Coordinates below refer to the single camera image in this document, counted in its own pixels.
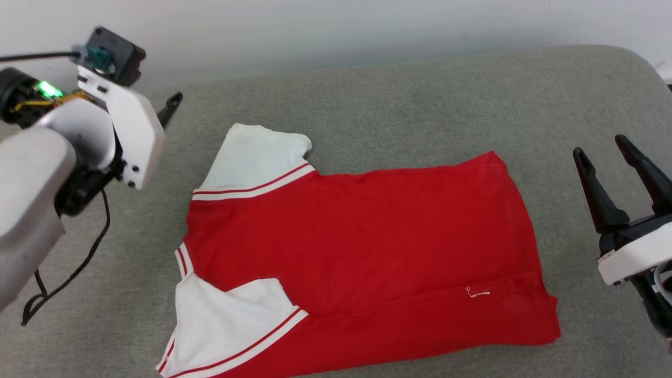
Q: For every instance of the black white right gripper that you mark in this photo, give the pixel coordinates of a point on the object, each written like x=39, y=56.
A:
x=635, y=252

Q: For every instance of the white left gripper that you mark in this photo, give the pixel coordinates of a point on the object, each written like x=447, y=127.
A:
x=136, y=142

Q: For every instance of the red and white t-shirt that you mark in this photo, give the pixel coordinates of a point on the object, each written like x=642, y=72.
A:
x=367, y=236

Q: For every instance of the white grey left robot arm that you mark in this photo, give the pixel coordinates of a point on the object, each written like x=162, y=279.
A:
x=26, y=184

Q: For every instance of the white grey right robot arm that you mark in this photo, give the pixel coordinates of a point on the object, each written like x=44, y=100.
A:
x=656, y=315

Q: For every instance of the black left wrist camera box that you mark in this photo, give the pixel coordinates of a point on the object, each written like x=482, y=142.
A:
x=123, y=55

